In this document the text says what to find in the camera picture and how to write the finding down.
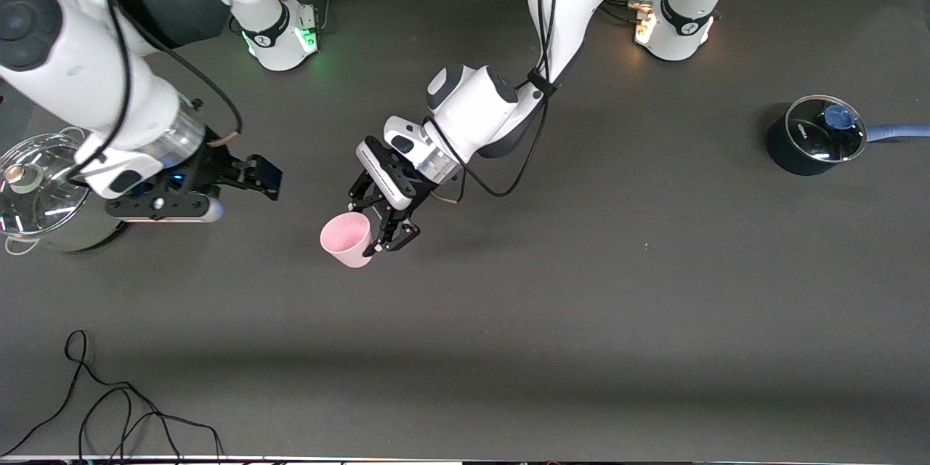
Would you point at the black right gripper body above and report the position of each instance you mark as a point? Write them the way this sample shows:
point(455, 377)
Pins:
point(211, 165)

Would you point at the pink plastic cup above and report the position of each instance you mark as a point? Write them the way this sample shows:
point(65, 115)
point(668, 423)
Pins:
point(347, 236)

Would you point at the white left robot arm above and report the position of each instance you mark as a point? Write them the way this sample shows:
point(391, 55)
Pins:
point(479, 109)

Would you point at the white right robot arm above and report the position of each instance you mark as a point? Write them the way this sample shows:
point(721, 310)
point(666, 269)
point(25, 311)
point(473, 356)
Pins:
point(73, 65)

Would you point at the sage green cooking pot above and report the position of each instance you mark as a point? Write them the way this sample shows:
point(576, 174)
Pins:
point(87, 232)

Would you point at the glass lid with pale knob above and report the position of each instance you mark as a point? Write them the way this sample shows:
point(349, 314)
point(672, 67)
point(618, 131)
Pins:
point(43, 196)

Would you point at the dark grey table cloth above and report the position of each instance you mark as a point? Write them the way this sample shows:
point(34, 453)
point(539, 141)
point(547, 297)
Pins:
point(581, 305)

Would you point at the dark blue saucepan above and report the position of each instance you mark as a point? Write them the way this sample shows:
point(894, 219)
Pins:
point(788, 156)

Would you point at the glass lid with blue knob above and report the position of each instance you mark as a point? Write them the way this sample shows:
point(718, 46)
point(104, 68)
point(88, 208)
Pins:
point(821, 134)

